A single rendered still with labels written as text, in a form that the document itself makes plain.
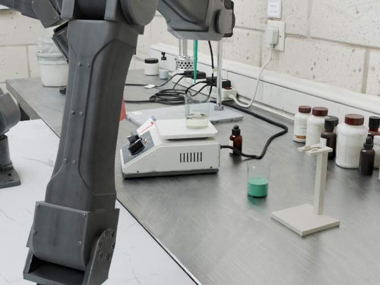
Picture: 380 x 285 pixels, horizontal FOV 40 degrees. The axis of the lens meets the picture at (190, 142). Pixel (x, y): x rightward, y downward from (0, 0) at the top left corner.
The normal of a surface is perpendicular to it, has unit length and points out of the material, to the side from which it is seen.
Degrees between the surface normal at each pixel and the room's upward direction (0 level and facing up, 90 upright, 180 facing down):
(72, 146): 71
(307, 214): 0
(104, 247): 90
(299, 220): 0
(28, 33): 90
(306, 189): 0
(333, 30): 90
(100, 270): 90
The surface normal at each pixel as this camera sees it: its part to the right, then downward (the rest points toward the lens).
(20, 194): 0.00, -0.96
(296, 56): -0.89, 0.13
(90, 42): -0.39, -0.05
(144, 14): 0.91, 0.12
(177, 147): 0.17, 0.30
